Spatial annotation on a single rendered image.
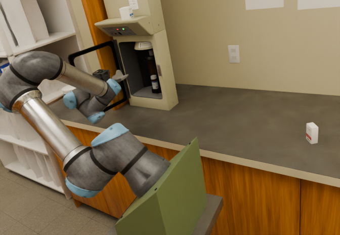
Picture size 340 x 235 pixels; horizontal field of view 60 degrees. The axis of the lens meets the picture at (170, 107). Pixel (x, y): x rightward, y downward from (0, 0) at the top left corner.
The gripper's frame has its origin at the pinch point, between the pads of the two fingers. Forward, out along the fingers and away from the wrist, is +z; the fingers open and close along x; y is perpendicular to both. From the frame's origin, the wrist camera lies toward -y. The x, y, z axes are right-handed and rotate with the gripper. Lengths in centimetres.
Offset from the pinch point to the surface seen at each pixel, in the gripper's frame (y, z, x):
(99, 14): 28.6, 20.5, 23.0
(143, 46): 8.0, 22.4, -2.5
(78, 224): -123, -27, 69
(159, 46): 8.0, 22.3, -14.0
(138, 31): 18.8, 15.4, -7.9
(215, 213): -28, -44, -75
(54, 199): -124, -17, 115
